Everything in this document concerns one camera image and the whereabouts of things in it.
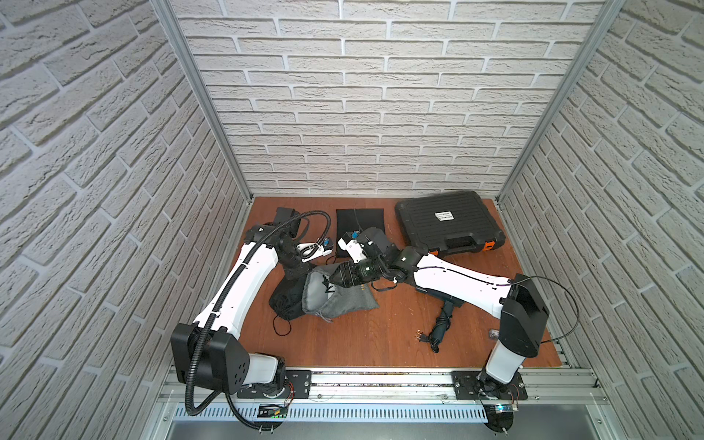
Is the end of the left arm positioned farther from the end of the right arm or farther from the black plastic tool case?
the black plastic tool case

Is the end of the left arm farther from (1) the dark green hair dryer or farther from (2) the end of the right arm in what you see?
(1) the dark green hair dryer

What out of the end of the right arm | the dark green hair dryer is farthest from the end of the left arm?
the dark green hair dryer

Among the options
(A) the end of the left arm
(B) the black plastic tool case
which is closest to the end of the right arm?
(A) the end of the left arm

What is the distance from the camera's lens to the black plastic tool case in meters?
0.99
